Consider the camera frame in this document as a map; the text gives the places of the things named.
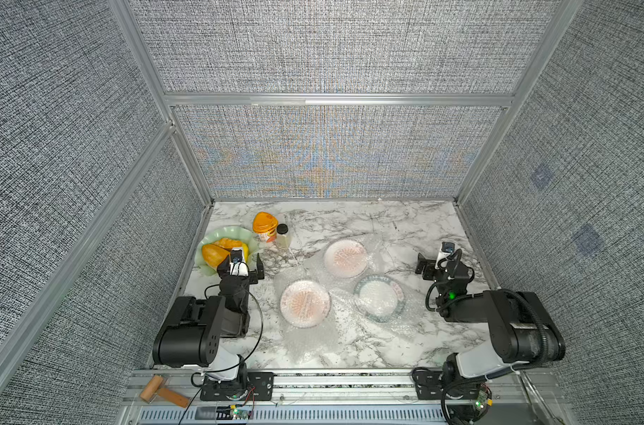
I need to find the black capped spice jar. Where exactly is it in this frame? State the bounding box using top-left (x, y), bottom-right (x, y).
top-left (275, 223), bottom-right (291, 251)

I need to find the small orange bread roll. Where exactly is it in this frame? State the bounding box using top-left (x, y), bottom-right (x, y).
top-left (214, 237), bottom-right (246, 251)

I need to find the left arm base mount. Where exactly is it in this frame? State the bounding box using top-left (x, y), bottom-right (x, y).
top-left (199, 371), bottom-right (275, 404)

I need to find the aluminium cage frame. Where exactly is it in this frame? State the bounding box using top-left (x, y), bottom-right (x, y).
top-left (0, 1), bottom-right (580, 396)

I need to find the wooden block tool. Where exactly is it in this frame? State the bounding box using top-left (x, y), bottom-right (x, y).
top-left (139, 375), bottom-right (190, 408)

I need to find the orange lidded cup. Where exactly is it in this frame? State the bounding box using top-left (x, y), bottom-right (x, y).
top-left (252, 212), bottom-right (279, 243)

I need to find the teal rimmed wrapped plate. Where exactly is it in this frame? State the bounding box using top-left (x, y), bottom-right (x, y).
top-left (353, 274), bottom-right (406, 323)

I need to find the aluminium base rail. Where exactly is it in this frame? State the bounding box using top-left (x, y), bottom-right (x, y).
top-left (114, 368), bottom-right (577, 424)

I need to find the large orange bread loaf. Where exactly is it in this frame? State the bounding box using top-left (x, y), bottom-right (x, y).
top-left (201, 244), bottom-right (230, 269)

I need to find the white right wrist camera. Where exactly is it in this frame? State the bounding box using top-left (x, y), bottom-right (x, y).
top-left (436, 242), bottom-right (456, 269)

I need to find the green circuit board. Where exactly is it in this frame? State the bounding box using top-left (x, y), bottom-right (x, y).
top-left (216, 406), bottom-right (253, 421)

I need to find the light green scalloped plate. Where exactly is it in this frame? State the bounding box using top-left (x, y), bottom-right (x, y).
top-left (194, 226), bottom-right (259, 276)

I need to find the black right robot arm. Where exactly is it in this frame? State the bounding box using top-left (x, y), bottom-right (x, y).
top-left (411, 249), bottom-right (566, 400)

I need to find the orange sunburst dinner plate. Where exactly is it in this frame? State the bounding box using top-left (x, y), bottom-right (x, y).
top-left (279, 280), bottom-right (332, 329)

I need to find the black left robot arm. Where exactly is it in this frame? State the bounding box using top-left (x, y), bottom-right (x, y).
top-left (152, 250), bottom-right (264, 401)

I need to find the yellow toy banana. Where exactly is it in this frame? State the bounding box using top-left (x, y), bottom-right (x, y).
top-left (240, 243), bottom-right (249, 261)

